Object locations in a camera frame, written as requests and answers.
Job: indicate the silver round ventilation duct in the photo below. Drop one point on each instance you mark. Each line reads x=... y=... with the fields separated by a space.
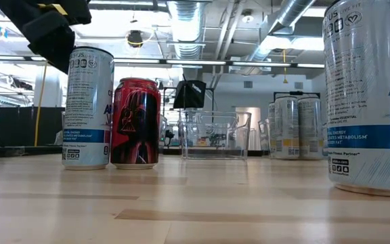
x=185 y=30
x=293 y=10

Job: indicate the black stand frame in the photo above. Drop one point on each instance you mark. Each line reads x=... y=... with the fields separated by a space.
x=296 y=93

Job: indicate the red Darth Vader soda can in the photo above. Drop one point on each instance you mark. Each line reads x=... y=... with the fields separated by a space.
x=135 y=125

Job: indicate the narrow clear plastic bin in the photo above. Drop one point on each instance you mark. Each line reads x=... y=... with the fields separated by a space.
x=215 y=150

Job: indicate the white door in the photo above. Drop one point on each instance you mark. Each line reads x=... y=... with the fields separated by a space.
x=255 y=122

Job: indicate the black partition wall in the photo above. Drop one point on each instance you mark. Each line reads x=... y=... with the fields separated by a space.
x=15 y=125

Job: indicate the black overhead camera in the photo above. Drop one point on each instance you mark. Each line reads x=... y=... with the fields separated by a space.
x=135 y=38

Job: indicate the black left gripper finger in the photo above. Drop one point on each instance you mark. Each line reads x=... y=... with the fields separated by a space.
x=51 y=44

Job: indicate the black softbox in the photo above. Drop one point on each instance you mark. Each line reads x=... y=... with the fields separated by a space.
x=190 y=95

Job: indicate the black aluminium table frame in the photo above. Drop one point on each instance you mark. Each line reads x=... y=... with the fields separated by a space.
x=12 y=152

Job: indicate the white Celsius can black lid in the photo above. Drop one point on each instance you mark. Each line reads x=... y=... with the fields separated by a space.
x=271 y=128
x=86 y=112
x=364 y=101
x=310 y=127
x=285 y=127

